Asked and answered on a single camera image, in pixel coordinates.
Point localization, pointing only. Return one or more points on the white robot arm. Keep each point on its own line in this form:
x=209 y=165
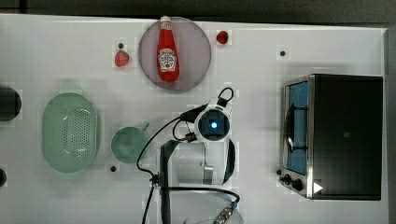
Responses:
x=204 y=160

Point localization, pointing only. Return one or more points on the green mug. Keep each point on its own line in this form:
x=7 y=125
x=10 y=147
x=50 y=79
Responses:
x=128 y=142

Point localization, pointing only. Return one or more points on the red ketchup bottle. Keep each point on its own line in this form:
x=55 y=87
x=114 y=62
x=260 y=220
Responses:
x=167 y=55

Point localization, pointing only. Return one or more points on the grey round plate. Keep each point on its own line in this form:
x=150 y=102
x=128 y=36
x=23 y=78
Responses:
x=193 y=48

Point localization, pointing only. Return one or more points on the red toy tomato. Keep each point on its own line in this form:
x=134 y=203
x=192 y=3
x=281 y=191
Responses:
x=222 y=37

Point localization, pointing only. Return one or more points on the red toy strawberry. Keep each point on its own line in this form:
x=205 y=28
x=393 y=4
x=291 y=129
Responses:
x=121 y=58

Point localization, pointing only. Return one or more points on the green perforated colander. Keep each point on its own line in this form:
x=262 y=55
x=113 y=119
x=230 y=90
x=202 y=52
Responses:
x=69 y=132

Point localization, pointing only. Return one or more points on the black toaster oven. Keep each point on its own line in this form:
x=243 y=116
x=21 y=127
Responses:
x=332 y=137

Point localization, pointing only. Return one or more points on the black cylinder object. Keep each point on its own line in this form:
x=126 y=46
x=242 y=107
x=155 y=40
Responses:
x=10 y=104

